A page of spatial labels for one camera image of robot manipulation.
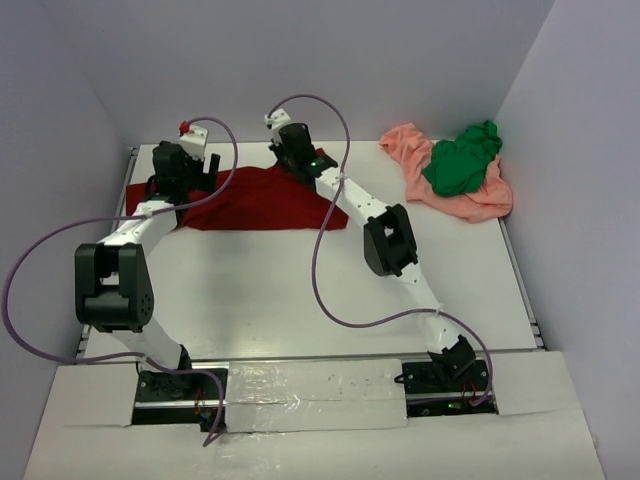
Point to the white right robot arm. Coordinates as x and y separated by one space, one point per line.
389 246

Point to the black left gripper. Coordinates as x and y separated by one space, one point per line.
204 181

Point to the white cardboard front cover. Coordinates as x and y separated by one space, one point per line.
320 419

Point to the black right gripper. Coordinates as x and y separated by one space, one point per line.
277 149

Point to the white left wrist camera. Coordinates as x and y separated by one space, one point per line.
193 140

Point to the green t-shirt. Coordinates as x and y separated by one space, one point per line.
459 166

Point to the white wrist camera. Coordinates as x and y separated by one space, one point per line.
277 119
193 140

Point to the red t-shirt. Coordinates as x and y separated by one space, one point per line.
260 199

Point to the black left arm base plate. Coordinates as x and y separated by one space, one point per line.
165 399

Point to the salmon pink t-shirt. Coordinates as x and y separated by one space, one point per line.
411 149

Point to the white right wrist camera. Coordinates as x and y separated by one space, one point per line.
277 119

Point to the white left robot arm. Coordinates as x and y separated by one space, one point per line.
113 289

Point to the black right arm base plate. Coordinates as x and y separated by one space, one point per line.
426 396

